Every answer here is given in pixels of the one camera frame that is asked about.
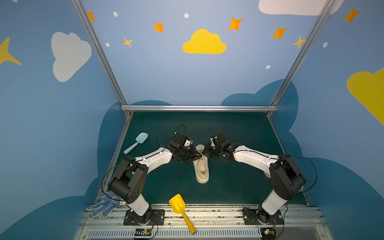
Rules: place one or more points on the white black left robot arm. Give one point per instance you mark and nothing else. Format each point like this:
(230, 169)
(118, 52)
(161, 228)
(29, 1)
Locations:
(128, 180)

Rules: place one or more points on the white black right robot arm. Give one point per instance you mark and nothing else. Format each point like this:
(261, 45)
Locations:
(287, 178)

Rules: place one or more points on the right green circuit board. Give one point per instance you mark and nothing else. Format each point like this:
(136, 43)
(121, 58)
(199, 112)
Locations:
(268, 234)

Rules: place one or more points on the white canvas sneaker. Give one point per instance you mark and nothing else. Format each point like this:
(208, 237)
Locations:
(202, 179)

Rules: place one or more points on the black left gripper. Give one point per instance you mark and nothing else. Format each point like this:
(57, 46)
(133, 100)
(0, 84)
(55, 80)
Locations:
(188, 152)

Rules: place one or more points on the light blue toy spatula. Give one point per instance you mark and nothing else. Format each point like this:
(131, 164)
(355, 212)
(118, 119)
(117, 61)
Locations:
(140, 139)

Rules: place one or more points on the back horizontal aluminium bar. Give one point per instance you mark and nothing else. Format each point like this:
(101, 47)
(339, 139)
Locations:
(159, 108)

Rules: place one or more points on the aluminium floor rail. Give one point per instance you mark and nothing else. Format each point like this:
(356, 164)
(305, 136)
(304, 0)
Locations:
(280, 140)
(115, 156)

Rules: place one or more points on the yellow toy shovel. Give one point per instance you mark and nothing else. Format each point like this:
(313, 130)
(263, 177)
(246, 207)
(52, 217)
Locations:
(179, 206)

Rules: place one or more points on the blue dotted work glove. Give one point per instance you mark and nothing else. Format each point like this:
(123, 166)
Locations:
(104, 205)

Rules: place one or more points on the left side aluminium floor rail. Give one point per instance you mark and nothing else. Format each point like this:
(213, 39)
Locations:
(115, 156)

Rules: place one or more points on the green circuit board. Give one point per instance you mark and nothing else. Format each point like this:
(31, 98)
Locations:
(142, 234)
(268, 234)

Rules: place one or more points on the right side aluminium floor rail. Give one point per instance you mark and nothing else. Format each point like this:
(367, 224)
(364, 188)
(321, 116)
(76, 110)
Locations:
(280, 140)

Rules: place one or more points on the right aluminium frame post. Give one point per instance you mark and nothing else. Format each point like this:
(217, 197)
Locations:
(304, 50)

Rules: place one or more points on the aluminium front rail platform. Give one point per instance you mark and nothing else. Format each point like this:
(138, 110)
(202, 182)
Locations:
(212, 222)

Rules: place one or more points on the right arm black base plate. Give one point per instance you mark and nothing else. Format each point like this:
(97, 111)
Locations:
(261, 217)

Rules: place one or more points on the aluminium frame post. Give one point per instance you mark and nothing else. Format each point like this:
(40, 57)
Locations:
(88, 26)
(304, 50)

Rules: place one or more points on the left aluminium frame post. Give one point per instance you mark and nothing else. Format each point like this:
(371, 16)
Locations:
(88, 26)

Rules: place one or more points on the left green circuit board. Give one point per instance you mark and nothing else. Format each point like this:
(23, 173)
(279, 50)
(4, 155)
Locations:
(142, 234)

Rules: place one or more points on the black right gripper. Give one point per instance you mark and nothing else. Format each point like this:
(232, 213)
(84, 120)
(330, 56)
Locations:
(214, 151)

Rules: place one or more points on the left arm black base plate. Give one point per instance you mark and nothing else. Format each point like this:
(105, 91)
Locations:
(150, 217)

